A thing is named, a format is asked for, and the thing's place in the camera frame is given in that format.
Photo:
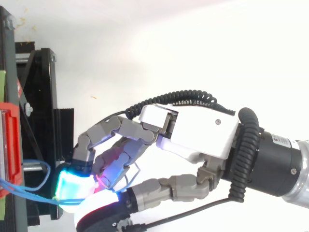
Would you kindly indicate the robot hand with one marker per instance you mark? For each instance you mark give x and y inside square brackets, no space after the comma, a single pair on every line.
[202,135]

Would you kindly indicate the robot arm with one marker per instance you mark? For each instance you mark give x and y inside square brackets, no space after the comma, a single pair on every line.
[275,164]

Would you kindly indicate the black stand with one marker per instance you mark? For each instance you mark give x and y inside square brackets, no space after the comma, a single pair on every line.
[43,96]

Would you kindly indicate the red bin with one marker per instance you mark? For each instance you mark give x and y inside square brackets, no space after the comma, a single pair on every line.
[13,149]

